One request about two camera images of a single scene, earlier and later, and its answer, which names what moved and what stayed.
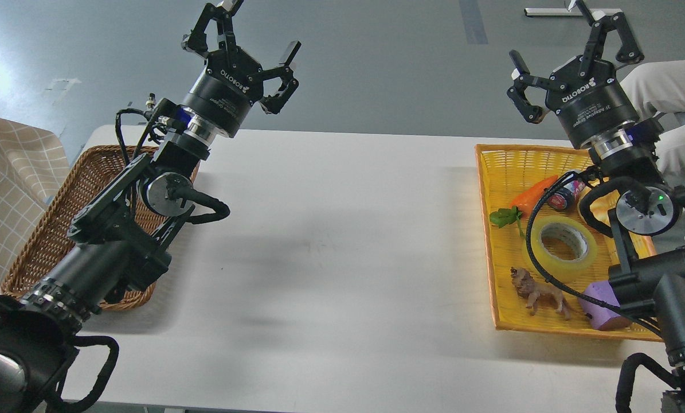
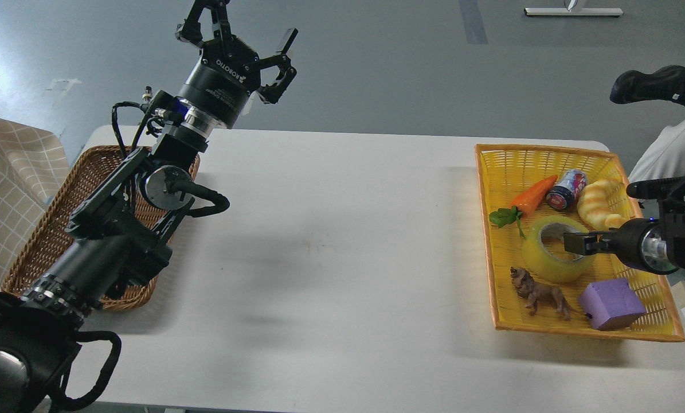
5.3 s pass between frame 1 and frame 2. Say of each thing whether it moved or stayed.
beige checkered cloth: stayed
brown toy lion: stayed
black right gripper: moved
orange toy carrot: stayed
